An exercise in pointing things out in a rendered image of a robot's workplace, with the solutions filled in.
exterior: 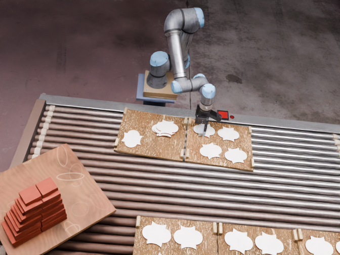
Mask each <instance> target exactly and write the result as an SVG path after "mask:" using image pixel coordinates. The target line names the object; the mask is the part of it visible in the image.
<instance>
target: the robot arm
mask: <svg viewBox="0 0 340 255"><path fill-rule="evenodd" d="M203 26H204V15H203V11H202V9H201V8H187V9H175V10H173V11H171V12H170V13H169V15H168V16H167V18H166V20H165V23H164V34H165V36H167V42H168V48H169V54H167V53H166V52H163V51H158V52H155V53H153V54H152V55H151V59H150V71H149V74H148V76H147V79H146V83H147V85H148V86H149V87H151V88H154V89H161V88H164V87H165V86H166V85H167V76H166V72H167V71H173V75H174V81H172V83H171V89H172V92H173V93H174V94H181V93H186V92H194V91H199V93H200V94H201V99H200V105H198V104H197V108H196V113H195V116H196V118H195V123H197V124H201V123H202V125H201V127H200V128H198V129H197V130H196V131H197V132H199V133H202V134H203V136H202V137H204V136H205V134H206V129H207V124H208V120H209V117H210V118H212V119H214V120H216V121H218V122H220V121H221V120H222V115H220V114H219V113H217V112H215V111H213V110H212V106H213V101H214V97H215V94H216V88H215V86H213V85H212V84H209V83H208V81H207V79H206V77H205V76H204V75H203V74H197V75H195V76H194V78H193V79H187V75H186V68H187V67H188V66H189V63H190V62H189V61H190V57H189V54H188V53H187V52H188V49H189V47H190V43H191V40H192V38H193V35H194V34H195V33H196V32H197V31H198V28H202V27H203ZM203 127H204V128H203Z"/></svg>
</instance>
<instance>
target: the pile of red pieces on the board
mask: <svg viewBox="0 0 340 255"><path fill-rule="evenodd" d="M19 195H20V197H18V198H16V199H14V200H15V204H13V205H11V210H9V211H8V212H6V214H7V215H6V216H4V219H5V221H3V222H1V225H2V227H3V229H4V230H5V232H6V234H7V236H8V238H9V240H10V242H11V243H12V245H13V246H14V247H18V246H19V245H21V244H23V243H24V242H26V241H28V240H30V239H32V238H33V237H35V236H37V235H39V234H41V231H42V232H44V231H46V230H47V229H49V228H51V227H53V226H55V225H57V224H58V223H60V222H62V221H64V220H66V219H67V213H66V210H65V208H64V204H63V202H62V198H61V193H60V192H59V190H58V187H57V185H56V184H55V183H54V181H53V180H52V178H51V177H49V178H47V179H45V180H43V181H41V182H39V183H37V184H36V186H35V185H32V186H30V187H28V188H26V189H24V190H22V191H20V192H19ZM40 229H41V230H40Z"/></svg>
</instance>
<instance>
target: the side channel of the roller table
mask: <svg viewBox="0 0 340 255"><path fill-rule="evenodd" d="M46 105H47V104H46V100H41V99H36V101H35V104H34V107H33V109H32V112H31V114H30V117H29V119H28V122H27V124H26V127H25V129H24V132H23V134H22V137H21V139H20V142H19V144H18V147H17V150H16V152H15V155H14V157H13V160H12V162H11V165H10V167H9V169H11V168H13V167H15V166H17V165H19V164H22V163H24V162H26V161H28V160H27V159H28V155H29V154H30V149H31V148H33V147H32V144H33V141H35V135H37V130H38V129H39V124H40V123H41V119H42V117H43V116H44V111H45V110H46Z"/></svg>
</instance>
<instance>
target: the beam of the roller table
mask: <svg viewBox="0 0 340 255"><path fill-rule="evenodd" d="M39 99H41V100H46V104H47V105H48V106H51V105H53V106H58V107H68V108H78V109H87V110H98V111H108V112H118V113H124V109H125V107H127V109H130V110H137V111H143V112H149V113H155V114H162V115H168V116H174V117H180V118H185V117H187V119H189V117H191V118H192V119H195V118H196V116H195V113H196V110H191V109H181V108H171V107H161V106H151V105H142V104H132V103H122V102H112V101H102V100H92V99H83V98H73V97H63V96H53V95H43V94H41V95H40V97H39ZM230 115H233V116H234V119H231V118H230ZM208 121H211V122H218V121H216V120H214V119H212V118H210V117H209V120H208ZM218 123H228V124H238V125H248V126H258V127H264V128H274V129H284V130H294V131H304V132H314V133H324V134H337V135H339V134H340V125H338V124H328V123H318V122H309V121H299V120H289V119H279V118H269V117H259V116H250V115H240V114H230V113H229V120H221V121H220V122H218Z"/></svg>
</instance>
